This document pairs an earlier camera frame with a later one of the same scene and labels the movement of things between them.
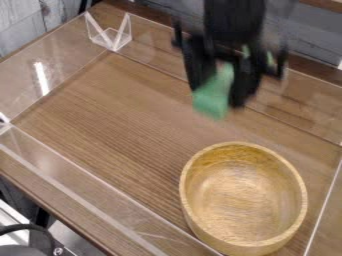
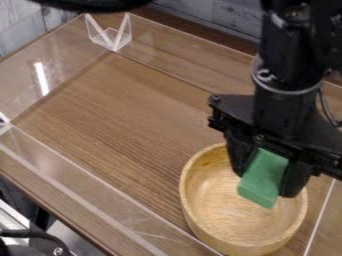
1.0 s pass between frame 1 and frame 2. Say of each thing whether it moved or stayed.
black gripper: moved
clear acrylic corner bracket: stayed
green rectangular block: moved
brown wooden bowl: stayed
